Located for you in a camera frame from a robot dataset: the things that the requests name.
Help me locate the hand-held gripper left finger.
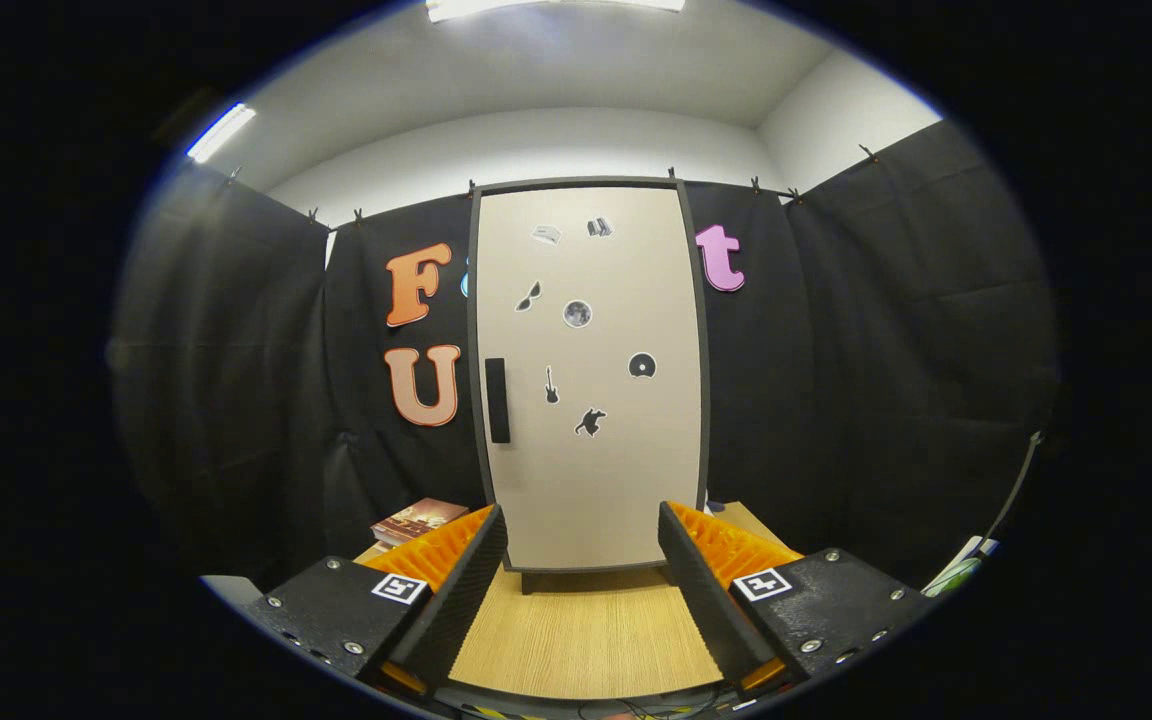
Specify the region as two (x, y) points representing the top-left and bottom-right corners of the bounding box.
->
(246, 503), (509, 701)

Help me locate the row of black cloth clips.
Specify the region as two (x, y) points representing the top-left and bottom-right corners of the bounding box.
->
(228, 143), (879, 226)

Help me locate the black door handle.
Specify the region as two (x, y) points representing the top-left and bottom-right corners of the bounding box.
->
(485, 358), (512, 444)

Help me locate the wide ceiling light panel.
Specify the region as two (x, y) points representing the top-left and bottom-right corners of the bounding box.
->
(426, 0), (687, 23)

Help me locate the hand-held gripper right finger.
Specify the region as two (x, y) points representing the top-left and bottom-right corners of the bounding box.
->
(658, 500), (937, 701)

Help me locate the brown cover book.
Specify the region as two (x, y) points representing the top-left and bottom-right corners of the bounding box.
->
(371, 498), (470, 549)

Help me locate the black backdrop cloth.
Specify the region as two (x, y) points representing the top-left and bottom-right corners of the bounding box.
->
(111, 120), (1062, 591)

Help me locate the grey shoe cabinet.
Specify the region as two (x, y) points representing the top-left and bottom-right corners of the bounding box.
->
(466, 177), (712, 596)

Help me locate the narrow ceiling light strip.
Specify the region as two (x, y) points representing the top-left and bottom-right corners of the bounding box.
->
(186, 103), (259, 164)

